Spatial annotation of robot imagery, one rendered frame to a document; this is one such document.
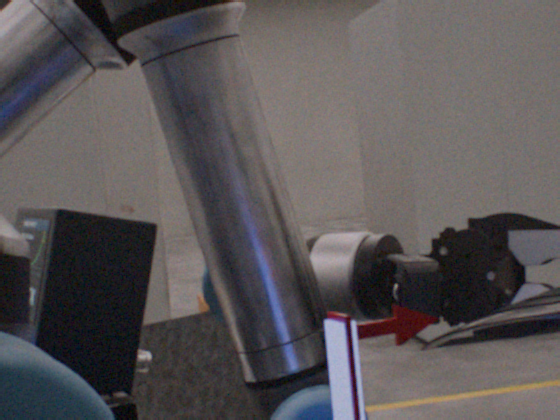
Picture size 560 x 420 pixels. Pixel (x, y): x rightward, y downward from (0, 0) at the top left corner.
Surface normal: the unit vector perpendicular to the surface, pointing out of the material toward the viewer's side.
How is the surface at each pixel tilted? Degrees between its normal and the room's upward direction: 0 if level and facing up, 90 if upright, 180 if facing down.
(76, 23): 124
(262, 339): 96
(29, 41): 83
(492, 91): 90
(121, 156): 90
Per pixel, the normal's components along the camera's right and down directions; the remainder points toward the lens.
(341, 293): -0.45, 0.31
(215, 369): 0.73, -0.04
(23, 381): 0.86, 0.07
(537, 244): -0.49, -0.02
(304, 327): 0.56, -0.10
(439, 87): 0.18, 0.04
